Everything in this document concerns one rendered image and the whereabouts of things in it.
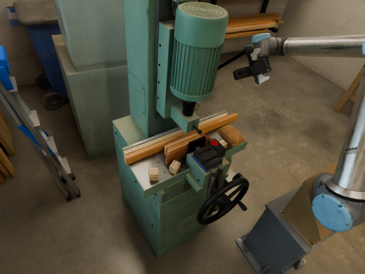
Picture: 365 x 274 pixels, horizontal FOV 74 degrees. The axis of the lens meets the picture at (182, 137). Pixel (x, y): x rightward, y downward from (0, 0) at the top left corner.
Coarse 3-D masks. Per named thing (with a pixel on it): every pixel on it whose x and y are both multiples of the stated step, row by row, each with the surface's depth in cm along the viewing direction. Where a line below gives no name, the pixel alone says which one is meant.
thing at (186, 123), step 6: (180, 102) 115; (174, 108) 111; (180, 108) 111; (174, 114) 112; (180, 114) 108; (174, 120) 114; (180, 120) 109; (186, 120) 106; (192, 120) 106; (198, 120) 108; (180, 126) 111; (186, 126) 107; (186, 132) 109
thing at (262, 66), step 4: (264, 56) 103; (256, 60) 108; (260, 60) 104; (264, 60) 103; (268, 60) 107; (256, 64) 105; (260, 64) 104; (264, 64) 104; (268, 64) 107; (252, 68) 106; (256, 68) 105; (260, 68) 105; (264, 68) 104; (268, 68) 103; (252, 72) 106; (256, 72) 105; (260, 72) 105; (264, 72) 104
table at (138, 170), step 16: (240, 144) 123; (144, 160) 109; (160, 160) 110; (176, 160) 111; (144, 176) 103; (160, 176) 104; (176, 176) 105; (192, 176) 109; (224, 176) 111; (144, 192) 99
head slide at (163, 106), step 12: (168, 24) 89; (168, 36) 88; (168, 48) 91; (168, 60) 95; (168, 72) 99; (168, 84) 103; (156, 96) 114; (168, 96) 108; (156, 108) 119; (168, 108) 113
